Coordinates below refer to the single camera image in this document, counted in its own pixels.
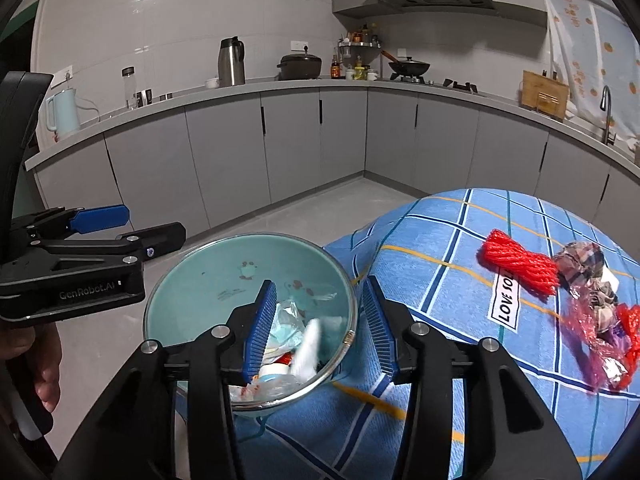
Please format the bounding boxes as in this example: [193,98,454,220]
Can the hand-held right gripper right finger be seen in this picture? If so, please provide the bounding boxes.
[361,275,583,480]

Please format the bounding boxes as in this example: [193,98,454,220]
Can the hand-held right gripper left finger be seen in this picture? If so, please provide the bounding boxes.
[52,280,281,480]

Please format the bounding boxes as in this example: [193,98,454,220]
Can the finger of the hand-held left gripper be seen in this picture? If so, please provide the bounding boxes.
[35,221,187,263]
[12,204,132,241]

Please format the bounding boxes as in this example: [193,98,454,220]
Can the clear plastic bag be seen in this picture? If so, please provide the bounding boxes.
[272,285,346,341]

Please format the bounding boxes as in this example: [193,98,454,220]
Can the white paper cup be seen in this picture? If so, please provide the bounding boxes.
[260,317,323,383]

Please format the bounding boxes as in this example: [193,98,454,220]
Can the teal enamel bucket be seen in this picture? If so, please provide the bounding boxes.
[142,232,358,413]

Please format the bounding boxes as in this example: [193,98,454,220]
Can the red foam net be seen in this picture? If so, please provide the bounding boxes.
[477,228,560,302]

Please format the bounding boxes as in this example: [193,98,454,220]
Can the purple foil wrapper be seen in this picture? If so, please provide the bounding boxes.
[552,241,621,321]

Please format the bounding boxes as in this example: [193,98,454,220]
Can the red plastic wrapper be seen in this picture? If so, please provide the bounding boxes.
[567,280,640,396]

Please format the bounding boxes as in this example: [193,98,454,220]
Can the person's left hand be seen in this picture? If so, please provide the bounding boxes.
[29,329,64,414]

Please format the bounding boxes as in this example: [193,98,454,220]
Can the blue plaid tablecloth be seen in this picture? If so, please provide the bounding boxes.
[170,187,640,480]

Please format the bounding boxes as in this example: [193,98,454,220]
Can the grey base cabinets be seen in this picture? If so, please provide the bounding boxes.
[25,77,640,241]

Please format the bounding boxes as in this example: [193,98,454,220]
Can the mint electric kettle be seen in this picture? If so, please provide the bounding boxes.
[45,87,83,136]

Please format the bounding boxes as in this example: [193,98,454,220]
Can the glass bottle with black lid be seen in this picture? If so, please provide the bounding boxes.
[121,66,138,111]

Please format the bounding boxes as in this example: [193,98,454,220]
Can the steel thermos jug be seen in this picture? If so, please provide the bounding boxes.
[217,36,247,87]

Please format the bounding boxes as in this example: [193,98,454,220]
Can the black cooker pot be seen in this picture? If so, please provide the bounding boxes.
[276,49,323,81]

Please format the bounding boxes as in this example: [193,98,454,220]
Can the gas stove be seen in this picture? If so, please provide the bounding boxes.
[389,74,478,95]

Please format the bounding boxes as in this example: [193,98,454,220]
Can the black wok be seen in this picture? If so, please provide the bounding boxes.
[380,50,432,78]

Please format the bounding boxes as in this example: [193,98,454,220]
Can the metal spice rack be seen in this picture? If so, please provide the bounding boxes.
[336,24,382,81]

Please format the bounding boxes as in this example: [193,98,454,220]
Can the wooden cutting board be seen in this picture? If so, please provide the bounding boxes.
[517,70,571,122]

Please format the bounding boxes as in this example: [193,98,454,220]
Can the dark kitchen faucet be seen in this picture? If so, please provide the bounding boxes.
[599,85,618,146]

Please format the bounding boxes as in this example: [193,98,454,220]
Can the white orange-print curtain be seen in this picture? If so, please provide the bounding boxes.
[542,0,640,141]

